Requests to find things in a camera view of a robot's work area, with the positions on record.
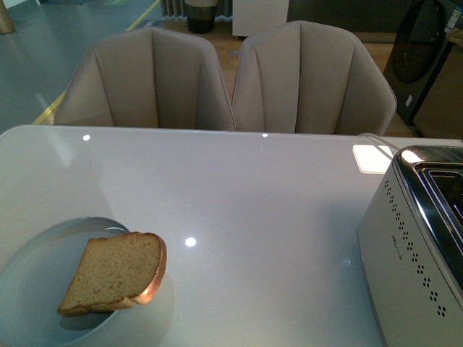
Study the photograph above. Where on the white chrome toaster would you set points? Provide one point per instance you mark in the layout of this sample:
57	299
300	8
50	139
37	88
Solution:
410	240

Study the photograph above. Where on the grey kitchen counter cabinet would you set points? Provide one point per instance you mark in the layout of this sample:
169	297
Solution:
373	21

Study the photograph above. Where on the brown bread slice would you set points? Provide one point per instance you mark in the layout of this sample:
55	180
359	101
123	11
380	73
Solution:
116	273

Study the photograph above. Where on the white pillar cabinet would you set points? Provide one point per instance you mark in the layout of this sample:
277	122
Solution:
253	16

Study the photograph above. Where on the grey curtain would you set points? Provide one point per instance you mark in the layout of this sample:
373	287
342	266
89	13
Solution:
176	8

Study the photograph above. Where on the woven laundry basket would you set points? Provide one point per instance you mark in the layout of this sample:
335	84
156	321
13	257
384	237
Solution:
200	15

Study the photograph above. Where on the beige chair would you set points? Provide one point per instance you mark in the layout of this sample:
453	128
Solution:
309	78
148	78

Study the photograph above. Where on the dark grey washing machine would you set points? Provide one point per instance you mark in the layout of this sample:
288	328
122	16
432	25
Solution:
419	51

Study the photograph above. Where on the beige left chair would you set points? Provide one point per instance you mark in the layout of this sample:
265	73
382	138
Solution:
148	78

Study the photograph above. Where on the white round plate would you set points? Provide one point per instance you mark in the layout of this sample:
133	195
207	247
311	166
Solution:
35	279

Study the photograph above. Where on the gold plant pot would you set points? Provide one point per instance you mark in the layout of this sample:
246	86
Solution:
6	23

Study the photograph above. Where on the beige right chair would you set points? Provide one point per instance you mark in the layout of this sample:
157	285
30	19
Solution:
309	78

